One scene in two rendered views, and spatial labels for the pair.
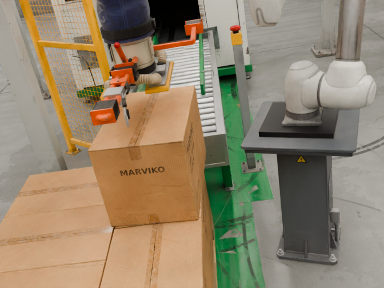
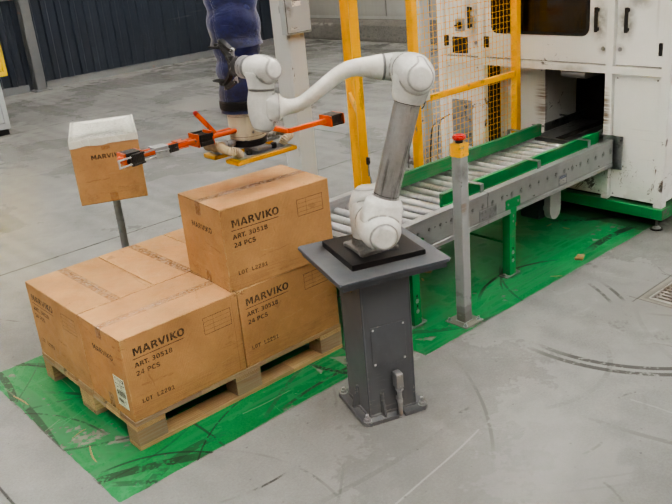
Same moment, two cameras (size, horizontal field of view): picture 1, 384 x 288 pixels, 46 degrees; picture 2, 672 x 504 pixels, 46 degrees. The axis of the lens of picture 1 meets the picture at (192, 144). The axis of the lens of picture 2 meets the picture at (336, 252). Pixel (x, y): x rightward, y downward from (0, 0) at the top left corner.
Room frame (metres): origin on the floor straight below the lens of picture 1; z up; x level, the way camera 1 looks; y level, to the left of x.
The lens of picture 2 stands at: (-0.43, -2.66, 2.03)
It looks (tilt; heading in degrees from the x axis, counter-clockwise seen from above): 22 degrees down; 45
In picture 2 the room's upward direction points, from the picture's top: 5 degrees counter-clockwise
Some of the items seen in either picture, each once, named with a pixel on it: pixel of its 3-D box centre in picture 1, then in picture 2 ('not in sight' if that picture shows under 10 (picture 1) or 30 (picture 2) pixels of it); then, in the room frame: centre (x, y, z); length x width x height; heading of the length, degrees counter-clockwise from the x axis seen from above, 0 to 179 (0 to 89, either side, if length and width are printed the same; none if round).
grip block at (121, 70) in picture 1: (124, 73); (201, 138); (1.69, 0.21, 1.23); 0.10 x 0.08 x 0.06; 83
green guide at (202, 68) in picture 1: (206, 54); (532, 166); (3.78, -0.26, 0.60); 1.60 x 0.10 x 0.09; 175
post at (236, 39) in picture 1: (244, 104); (461, 235); (2.81, -0.40, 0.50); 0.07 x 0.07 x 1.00; 85
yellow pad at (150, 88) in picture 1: (159, 73); (261, 151); (1.93, 0.08, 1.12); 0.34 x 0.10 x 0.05; 173
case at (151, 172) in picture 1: (155, 151); (257, 224); (1.93, 0.18, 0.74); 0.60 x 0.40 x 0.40; 170
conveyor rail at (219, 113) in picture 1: (215, 78); (504, 199); (3.42, -0.28, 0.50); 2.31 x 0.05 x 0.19; 175
